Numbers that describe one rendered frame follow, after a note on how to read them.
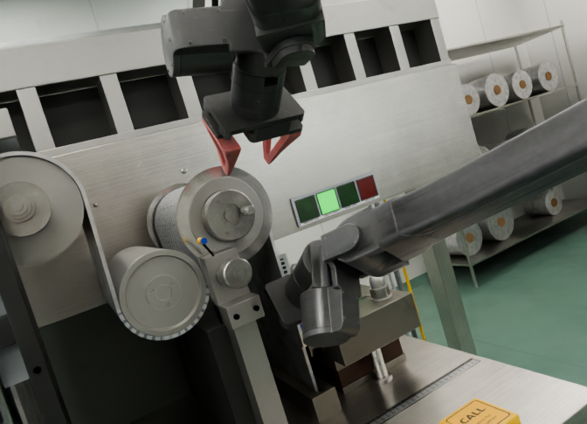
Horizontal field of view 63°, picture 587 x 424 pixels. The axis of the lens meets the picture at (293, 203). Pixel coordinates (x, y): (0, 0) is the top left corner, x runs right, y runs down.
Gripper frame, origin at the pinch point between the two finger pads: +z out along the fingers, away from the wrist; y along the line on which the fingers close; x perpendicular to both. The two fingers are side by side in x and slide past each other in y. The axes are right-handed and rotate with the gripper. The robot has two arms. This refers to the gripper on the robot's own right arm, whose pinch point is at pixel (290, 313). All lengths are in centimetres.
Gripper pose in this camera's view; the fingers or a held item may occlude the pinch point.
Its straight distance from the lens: 79.6
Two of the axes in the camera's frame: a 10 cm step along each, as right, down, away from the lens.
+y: 8.5, -2.9, 4.4
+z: -2.3, 5.4, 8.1
